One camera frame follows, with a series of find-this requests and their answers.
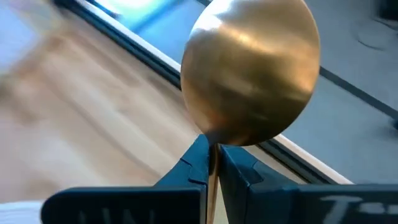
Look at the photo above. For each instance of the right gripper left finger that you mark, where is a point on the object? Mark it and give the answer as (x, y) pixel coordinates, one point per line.
(140, 205)

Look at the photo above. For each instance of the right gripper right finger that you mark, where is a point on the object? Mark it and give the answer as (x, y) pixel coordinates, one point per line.
(280, 205)

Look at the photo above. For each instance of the gold metal spoon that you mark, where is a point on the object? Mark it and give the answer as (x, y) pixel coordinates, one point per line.
(248, 71)

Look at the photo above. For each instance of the white woven round placemat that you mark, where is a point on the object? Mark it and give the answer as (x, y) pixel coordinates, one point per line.
(18, 214)

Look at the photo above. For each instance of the black aluminium table frame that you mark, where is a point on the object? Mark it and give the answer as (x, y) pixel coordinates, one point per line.
(149, 59)

